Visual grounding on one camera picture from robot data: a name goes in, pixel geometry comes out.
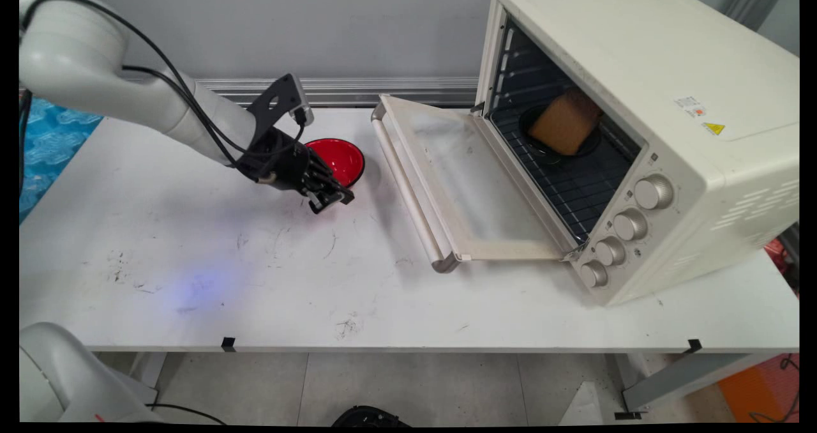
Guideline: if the blue patterned cloth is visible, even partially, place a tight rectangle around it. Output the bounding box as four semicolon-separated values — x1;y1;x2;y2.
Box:
19;98;103;224

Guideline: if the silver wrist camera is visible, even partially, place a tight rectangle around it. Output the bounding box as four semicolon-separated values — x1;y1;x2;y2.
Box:
290;75;315;126

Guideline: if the wire oven rack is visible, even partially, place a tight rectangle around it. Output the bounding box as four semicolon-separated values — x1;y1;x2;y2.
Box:
491;104;643;243

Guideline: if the black round floor object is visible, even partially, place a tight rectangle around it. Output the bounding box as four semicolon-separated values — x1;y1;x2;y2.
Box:
332;406;410;429

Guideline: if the aluminium rail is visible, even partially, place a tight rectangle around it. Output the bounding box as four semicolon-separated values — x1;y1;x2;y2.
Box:
191;77;479;109

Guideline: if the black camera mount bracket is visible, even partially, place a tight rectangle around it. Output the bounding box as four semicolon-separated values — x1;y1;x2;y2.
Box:
247;73;306;131

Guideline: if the red object beside table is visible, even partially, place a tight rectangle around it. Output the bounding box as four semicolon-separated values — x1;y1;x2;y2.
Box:
763;238;798;293

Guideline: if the large silver oven knob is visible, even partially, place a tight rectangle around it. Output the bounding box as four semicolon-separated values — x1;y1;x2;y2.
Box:
634;174;675;211

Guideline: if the dark round plate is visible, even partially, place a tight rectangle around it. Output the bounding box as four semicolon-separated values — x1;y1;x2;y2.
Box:
518;104;603;165

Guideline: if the black floor cable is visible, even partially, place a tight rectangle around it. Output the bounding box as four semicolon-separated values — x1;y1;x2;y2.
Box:
146;402;228;426

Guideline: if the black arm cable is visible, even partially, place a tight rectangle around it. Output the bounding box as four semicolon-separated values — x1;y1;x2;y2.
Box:
22;0;308;169

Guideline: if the brown toast bread slice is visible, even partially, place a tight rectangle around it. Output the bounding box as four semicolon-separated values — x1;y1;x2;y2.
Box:
528;88;604;156

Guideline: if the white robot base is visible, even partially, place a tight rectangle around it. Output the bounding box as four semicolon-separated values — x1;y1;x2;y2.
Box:
19;322;160;424

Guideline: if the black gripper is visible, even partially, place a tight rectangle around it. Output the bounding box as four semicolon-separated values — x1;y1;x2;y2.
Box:
239;128;356;215

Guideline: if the red bowl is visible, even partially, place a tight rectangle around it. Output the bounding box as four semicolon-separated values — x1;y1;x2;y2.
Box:
304;138;366;190

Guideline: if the cream glass oven door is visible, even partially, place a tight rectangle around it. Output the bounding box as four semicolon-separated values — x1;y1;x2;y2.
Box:
371;95;585;274

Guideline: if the cream toaster oven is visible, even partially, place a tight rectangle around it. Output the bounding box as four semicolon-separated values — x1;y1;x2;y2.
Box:
476;0;800;307

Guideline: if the orange floor mat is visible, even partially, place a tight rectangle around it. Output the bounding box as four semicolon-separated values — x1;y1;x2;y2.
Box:
718;353;800;424

